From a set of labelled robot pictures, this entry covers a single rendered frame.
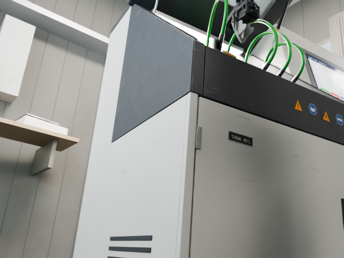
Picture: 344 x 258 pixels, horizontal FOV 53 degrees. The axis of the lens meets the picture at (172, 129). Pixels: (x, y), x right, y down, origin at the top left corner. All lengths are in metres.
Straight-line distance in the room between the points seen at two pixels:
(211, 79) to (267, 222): 0.41
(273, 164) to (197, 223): 0.31
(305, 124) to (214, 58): 0.38
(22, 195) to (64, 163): 0.45
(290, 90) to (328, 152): 0.24
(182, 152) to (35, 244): 2.42
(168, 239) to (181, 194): 0.11
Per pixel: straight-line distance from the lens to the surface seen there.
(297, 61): 1.83
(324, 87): 1.86
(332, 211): 1.20
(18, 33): 3.33
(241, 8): 1.50
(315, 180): 1.16
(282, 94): 1.15
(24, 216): 3.14
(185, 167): 0.84
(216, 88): 0.97
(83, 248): 1.48
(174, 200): 0.86
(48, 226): 3.20
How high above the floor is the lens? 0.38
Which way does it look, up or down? 20 degrees up
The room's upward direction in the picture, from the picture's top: 5 degrees clockwise
